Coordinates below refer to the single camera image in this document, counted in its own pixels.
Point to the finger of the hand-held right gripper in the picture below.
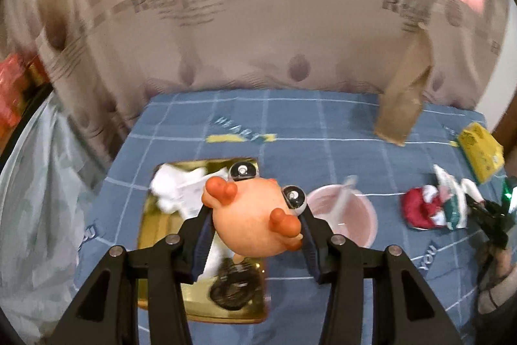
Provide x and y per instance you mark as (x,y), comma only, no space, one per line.
(490,221)

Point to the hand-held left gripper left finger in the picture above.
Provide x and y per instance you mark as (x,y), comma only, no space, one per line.
(200,248)

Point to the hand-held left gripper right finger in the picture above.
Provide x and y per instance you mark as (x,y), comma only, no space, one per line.
(313,256)

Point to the gold metal tin tray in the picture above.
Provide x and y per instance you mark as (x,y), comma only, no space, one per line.
(161,232)

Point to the orange crab toy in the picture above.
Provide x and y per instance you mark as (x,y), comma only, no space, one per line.
(250,219)

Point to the white cloth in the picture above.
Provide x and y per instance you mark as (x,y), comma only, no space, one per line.
(173,187)

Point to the red green christmas sock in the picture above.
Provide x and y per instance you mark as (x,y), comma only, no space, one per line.
(420,207)

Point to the person's right hand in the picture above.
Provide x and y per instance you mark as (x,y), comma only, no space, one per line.
(499,268)

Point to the pink ceramic mug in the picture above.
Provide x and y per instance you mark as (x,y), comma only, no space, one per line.
(355,223)

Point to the yellow packet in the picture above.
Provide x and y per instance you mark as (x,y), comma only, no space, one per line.
(480,151)

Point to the white spoon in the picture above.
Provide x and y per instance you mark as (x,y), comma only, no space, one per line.
(343,195)

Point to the blue checked tablecloth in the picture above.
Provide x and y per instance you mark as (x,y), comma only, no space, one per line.
(323,143)

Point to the brown paper bag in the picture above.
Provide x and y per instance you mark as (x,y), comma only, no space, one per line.
(400,114)

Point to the white translucent plastic bag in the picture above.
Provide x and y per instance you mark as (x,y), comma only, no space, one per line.
(40,207)

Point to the beige leaf print curtain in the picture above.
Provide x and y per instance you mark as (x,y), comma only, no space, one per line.
(258,46)

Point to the red plastic bag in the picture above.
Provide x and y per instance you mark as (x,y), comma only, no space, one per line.
(12,94)

